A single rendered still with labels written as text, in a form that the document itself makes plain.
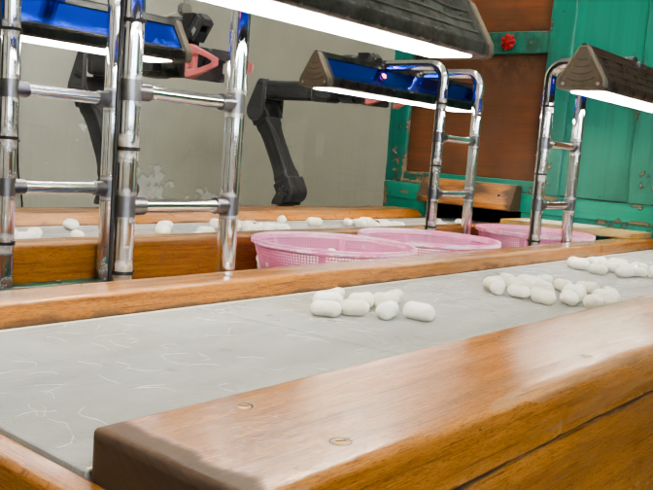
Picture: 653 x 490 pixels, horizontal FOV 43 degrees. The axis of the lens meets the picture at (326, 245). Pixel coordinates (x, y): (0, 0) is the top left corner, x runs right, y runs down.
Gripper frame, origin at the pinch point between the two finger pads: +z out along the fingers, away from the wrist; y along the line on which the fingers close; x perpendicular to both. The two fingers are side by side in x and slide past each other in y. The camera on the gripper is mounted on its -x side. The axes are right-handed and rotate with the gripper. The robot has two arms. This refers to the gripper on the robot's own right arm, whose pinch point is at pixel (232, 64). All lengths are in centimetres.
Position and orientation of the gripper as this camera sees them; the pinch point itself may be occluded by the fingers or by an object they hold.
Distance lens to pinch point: 174.1
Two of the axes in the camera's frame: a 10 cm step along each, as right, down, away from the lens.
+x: -0.9, 9.9, 1.2
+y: 6.5, -0.4, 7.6
